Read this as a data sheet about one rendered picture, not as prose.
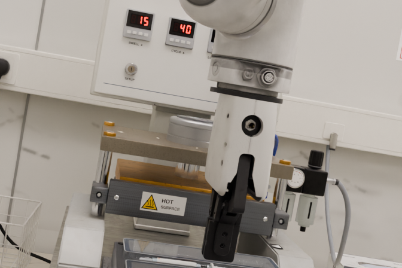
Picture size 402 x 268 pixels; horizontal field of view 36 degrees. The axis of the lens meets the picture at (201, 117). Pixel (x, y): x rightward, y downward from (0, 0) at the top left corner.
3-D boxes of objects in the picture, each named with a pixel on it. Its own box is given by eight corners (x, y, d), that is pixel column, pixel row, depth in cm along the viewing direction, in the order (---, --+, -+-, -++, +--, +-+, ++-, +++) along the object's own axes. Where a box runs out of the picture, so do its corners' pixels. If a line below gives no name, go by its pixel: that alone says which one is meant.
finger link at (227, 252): (250, 204, 61) (238, 270, 62) (243, 197, 64) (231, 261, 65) (218, 200, 61) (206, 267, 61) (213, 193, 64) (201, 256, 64)
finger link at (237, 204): (253, 197, 57) (236, 225, 61) (251, 129, 62) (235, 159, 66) (240, 195, 57) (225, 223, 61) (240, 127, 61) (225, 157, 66)
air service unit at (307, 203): (247, 221, 112) (262, 140, 111) (323, 231, 115) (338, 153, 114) (254, 228, 107) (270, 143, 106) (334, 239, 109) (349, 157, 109)
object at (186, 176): (113, 182, 101) (123, 124, 101) (244, 201, 105) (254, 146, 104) (115, 205, 84) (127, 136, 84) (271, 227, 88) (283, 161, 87)
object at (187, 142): (94, 171, 107) (106, 97, 107) (266, 198, 112) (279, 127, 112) (90, 202, 83) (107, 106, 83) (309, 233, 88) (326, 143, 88)
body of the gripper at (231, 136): (298, 92, 59) (277, 207, 60) (270, 88, 69) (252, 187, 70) (222, 78, 58) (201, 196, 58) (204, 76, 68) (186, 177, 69)
